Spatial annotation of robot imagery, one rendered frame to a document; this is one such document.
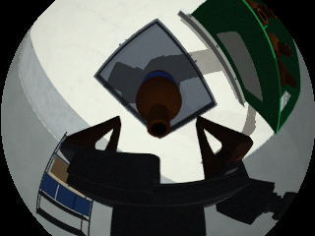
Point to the green crate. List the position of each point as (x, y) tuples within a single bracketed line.
[(244, 42)]

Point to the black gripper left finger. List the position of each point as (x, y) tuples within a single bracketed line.
[(88, 137)]

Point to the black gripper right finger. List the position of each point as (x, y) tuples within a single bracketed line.
[(234, 146)]

